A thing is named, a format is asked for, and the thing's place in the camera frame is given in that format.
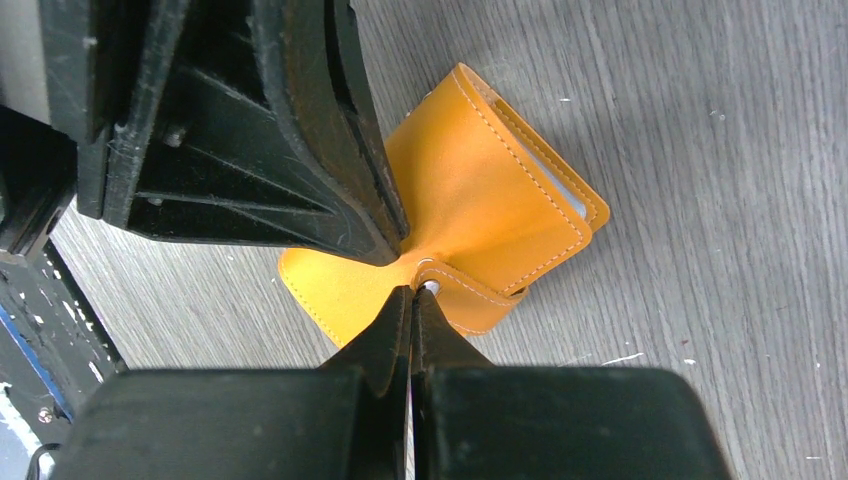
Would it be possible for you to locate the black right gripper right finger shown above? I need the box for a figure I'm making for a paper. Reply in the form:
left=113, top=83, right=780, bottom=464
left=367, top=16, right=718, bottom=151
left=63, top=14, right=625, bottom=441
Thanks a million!
left=411, top=289, right=731, bottom=479

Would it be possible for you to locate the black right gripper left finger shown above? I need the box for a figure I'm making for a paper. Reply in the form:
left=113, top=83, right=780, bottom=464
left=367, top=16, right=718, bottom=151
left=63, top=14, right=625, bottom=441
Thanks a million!
left=53, top=287, right=413, bottom=479

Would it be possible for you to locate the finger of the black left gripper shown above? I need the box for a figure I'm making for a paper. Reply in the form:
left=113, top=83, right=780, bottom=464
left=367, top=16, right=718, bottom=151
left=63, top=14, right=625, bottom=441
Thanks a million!
left=118, top=1, right=395, bottom=266
left=284, top=1, right=407, bottom=259

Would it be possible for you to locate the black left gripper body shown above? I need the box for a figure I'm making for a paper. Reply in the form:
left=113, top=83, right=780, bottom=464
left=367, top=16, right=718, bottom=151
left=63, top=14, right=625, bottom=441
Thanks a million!
left=1, top=1, right=159, bottom=265

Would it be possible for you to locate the orange leather card holder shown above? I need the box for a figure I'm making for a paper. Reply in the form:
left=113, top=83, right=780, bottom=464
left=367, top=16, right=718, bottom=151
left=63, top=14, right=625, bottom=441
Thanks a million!
left=279, top=64, right=610, bottom=347

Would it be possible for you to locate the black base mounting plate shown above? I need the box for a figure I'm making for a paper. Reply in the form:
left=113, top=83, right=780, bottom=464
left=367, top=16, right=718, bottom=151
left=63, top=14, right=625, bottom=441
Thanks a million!
left=1, top=242, right=127, bottom=443

